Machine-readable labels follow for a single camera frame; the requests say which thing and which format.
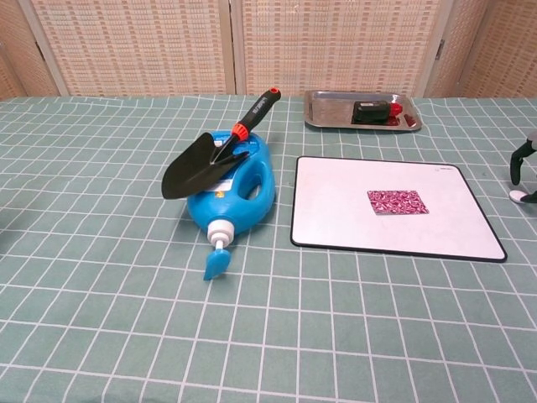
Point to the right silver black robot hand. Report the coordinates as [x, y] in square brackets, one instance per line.
[517, 165]

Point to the pink patterned packet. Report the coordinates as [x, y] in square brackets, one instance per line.
[398, 202]

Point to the white board with black edge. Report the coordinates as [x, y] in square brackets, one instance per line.
[335, 210]

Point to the small white round disc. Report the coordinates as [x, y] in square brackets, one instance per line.
[517, 196]

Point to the woven bamboo screen panel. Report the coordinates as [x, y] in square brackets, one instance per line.
[134, 46]
[507, 50]
[17, 46]
[335, 42]

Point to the small red clip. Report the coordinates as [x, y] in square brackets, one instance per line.
[396, 110]

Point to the black battery pack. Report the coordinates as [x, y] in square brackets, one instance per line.
[371, 111]

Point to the stainless steel tray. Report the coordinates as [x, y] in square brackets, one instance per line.
[329, 109]

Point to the blue pump detergent bottle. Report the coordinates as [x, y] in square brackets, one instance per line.
[256, 201]

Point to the black garden trowel orange collar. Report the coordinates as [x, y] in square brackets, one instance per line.
[189, 172]

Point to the green checked tablecloth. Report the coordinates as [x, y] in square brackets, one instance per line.
[126, 319]

